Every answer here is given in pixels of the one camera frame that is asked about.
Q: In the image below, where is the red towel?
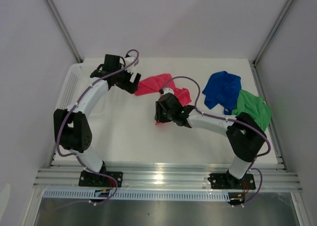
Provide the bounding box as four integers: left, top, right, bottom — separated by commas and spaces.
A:
135, 73, 193, 125

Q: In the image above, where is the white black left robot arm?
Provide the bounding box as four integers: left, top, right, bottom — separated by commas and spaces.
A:
53, 69, 141, 186

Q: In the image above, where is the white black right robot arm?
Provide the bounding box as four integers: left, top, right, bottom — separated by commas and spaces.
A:
155, 93, 267, 188

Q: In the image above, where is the white perforated plastic basket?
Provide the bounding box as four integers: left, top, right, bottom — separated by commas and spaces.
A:
56, 63, 109, 118

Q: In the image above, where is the blue towel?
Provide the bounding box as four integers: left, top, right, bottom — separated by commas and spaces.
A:
202, 71, 242, 115

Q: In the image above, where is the green towel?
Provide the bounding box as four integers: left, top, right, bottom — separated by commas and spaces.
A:
232, 89, 271, 131

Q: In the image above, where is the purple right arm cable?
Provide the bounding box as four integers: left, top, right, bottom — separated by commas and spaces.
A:
163, 76, 272, 208

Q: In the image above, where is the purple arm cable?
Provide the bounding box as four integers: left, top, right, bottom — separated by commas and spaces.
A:
163, 76, 272, 208
55, 49, 139, 209

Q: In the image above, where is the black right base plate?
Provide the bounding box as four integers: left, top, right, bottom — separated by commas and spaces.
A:
207, 172, 256, 190

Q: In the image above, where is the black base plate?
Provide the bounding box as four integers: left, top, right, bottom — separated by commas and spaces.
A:
207, 172, 256, 190
78, 171, 123, 188

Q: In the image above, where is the white slotted cable duct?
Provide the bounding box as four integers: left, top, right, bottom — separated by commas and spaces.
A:
43, 189, 230, 202

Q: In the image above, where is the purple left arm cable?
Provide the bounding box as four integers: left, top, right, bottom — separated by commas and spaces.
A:
55, 49, 139, 209

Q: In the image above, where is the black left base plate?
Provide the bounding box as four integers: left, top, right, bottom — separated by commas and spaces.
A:
78, 171, 123, 188

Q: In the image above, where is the aluminium left side rail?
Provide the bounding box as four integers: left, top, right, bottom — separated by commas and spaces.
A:
47, 133, 57, 168

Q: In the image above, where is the aluminium rail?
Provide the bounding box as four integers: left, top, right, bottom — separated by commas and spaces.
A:
250, 61, 289, 172
47, 133, 57, 168
33, 163, 303, 192

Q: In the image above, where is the aluminium right side rail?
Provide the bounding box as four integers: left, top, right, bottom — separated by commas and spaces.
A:
250, 61, 289, 172

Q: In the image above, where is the aluminium left frame post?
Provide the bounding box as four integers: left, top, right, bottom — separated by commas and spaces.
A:
43, 0, 83, 63

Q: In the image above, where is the aluminium frame post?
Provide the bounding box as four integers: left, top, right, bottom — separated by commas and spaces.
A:
43, 0, 83, 63
252, 0, 296, 68

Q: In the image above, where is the aluminium front rail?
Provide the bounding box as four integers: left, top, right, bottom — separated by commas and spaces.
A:
33, 163, 303, 192

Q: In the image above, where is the aluminium right frame post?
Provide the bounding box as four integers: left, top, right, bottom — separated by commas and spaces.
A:
252, 0, 296, 68

